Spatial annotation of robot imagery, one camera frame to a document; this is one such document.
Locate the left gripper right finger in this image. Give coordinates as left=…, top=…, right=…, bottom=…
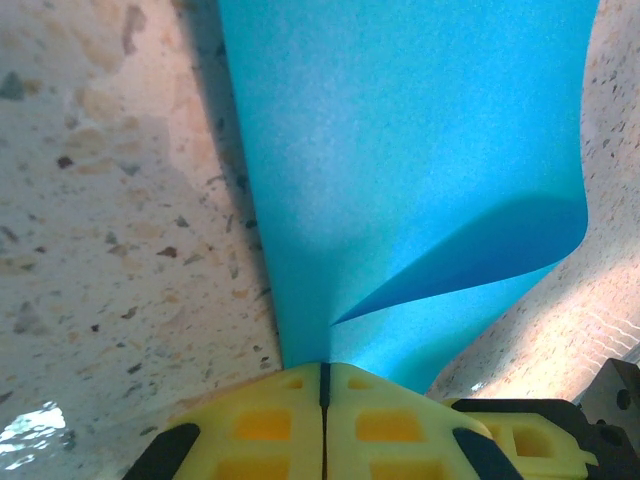
left=322, top=362, right=524, bottom=480

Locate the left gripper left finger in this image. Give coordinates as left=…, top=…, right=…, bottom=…
left=122, top=362, right=326, bottom=480

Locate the blue paper sheet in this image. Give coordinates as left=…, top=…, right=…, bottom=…
left=217, top=0, right=601, bottom=396

